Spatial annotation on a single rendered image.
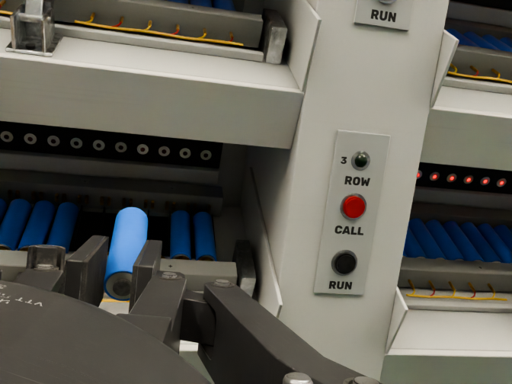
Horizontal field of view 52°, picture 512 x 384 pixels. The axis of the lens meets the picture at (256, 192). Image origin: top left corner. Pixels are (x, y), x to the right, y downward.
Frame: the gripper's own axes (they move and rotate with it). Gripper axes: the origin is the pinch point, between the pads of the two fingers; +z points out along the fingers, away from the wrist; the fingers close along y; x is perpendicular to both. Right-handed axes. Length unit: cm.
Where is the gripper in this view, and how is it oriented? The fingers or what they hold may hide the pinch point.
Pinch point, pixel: (117, 283)
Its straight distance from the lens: 23.0
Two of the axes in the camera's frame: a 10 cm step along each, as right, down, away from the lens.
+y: -9.8, -1.0, -1.5
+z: -1.5, -0.4, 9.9
